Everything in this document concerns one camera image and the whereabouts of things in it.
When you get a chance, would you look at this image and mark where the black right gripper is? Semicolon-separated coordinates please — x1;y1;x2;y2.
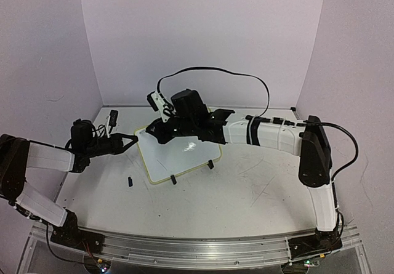
143;117;193;147

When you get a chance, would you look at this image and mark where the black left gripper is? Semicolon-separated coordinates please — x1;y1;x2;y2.
84;131;139;157

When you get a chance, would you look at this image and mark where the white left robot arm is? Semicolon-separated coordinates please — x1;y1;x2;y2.
1;119;138;248

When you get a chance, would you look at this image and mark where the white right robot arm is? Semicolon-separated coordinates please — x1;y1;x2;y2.
146;89;338;232

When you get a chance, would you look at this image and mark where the yellow-framed whiteboard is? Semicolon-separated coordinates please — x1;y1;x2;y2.
135;127;222;184

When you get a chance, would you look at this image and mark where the black whiteboard stand foot left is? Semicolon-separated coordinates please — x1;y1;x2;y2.
170;175;177;185

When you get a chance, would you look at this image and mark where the black whiteboard stand foot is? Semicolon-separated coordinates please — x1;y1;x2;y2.
207;160;214;169
170;175;177;185

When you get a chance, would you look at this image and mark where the black whiteboard stand foot right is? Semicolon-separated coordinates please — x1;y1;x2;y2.
207;160;214;169

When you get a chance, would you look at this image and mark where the left circuit board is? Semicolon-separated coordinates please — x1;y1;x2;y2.
82;256;111;274

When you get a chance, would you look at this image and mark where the circuit board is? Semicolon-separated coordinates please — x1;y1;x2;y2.
303;257;322;268
82;256;111;274

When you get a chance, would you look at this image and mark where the right circuit board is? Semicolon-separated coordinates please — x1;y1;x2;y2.
303;257;322;268

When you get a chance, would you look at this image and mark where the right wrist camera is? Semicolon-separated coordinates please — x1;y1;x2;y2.
147;91;174;123

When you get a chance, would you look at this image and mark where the black right camera cable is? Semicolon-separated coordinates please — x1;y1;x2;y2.
156;66;271;118

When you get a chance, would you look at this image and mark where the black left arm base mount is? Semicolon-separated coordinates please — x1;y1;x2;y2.
50;210;105;254

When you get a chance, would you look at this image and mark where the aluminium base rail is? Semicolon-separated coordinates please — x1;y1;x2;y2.
29;221;361;264

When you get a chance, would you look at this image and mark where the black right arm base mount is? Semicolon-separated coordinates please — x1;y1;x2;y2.
288;229;343;261

